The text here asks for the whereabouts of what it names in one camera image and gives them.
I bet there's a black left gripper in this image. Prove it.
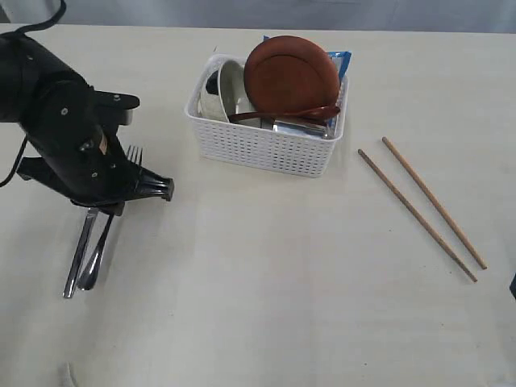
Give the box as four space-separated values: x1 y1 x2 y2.
17 81 174 216

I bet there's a silver table knife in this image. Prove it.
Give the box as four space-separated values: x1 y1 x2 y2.
63 207 98 299

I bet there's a silver fork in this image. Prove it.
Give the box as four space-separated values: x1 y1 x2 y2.
78 145 143 291

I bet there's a white ceramic bowl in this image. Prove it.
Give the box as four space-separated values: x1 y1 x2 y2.
198 60 255 123

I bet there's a brown wooden spoon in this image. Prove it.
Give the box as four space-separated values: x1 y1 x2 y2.
228 106 340 123

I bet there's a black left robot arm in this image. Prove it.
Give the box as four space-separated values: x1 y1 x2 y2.
1 32 174 215

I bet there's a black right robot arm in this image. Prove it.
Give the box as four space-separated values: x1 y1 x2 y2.
510 274 516 299

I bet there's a white perforated plastic basket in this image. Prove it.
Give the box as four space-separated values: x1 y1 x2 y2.
185 54 348 177

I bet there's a brown round plate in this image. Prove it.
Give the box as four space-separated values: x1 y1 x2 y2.
243 35 340 113

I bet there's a blue snack packet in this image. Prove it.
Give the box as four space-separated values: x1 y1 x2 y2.
246 35 352 85

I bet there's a white backdrop curtain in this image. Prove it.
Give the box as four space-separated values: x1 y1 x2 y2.
0 0 516 35

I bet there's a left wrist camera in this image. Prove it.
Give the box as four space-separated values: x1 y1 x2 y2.
116 110 133 126

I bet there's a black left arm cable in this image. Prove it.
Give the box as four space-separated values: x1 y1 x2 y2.
0 0 68 189

